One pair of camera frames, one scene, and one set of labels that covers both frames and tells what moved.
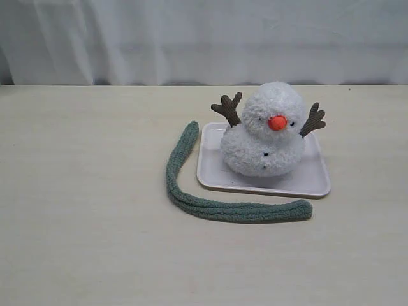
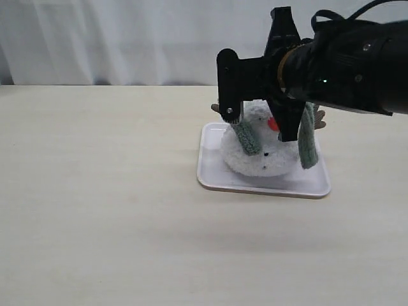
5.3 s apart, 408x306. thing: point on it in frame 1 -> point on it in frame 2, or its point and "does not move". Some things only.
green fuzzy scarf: [219, 211] -> [307, 136]
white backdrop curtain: [203, 42] does not move
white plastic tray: [309, 178] does not move
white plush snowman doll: [268, 140] does not move
